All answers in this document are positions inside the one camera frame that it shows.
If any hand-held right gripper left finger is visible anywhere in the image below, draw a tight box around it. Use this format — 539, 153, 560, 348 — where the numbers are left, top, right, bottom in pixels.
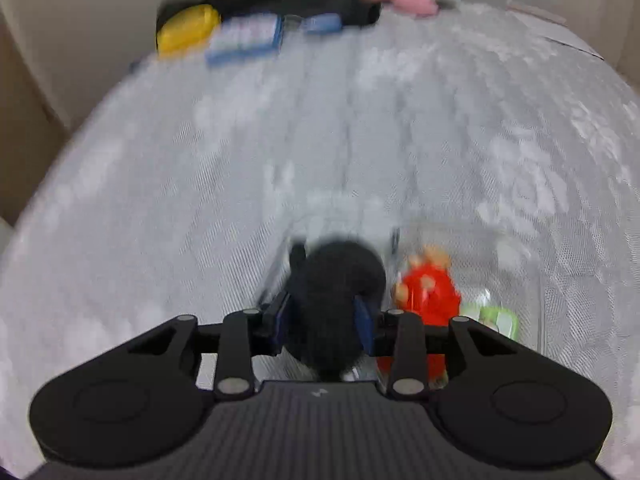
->
127, 290, 293, 402

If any green pink toy keychain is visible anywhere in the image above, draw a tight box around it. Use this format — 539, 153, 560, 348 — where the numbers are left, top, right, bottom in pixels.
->
460, 305, 521, 341

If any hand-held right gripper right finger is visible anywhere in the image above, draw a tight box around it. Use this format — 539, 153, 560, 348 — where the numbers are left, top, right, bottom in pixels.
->
352, 296, 541, 401

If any small yellow box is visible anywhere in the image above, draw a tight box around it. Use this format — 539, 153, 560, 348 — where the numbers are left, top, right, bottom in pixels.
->
156, 4, 222, 56

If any black cloth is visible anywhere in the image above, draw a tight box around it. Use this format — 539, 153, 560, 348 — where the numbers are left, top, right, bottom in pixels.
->
157, 0, 383, 28

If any clear glass divided container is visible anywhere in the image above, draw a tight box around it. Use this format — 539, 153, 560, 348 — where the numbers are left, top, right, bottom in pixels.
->
260, 215, 546, 386

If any blue rimmed printed tin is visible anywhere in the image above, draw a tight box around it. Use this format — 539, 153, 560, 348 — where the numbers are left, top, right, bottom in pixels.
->
206, 14, 285, 67

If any black plush keychain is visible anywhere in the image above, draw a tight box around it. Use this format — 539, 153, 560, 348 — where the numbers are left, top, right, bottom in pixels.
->
287, 234, 388, 381

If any blue keychain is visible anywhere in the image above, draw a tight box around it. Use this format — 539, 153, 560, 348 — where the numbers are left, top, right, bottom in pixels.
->
285, 14, 343, 36

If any red figure keychain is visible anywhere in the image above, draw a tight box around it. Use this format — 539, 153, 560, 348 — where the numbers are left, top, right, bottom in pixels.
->
377, 247, 463, 391

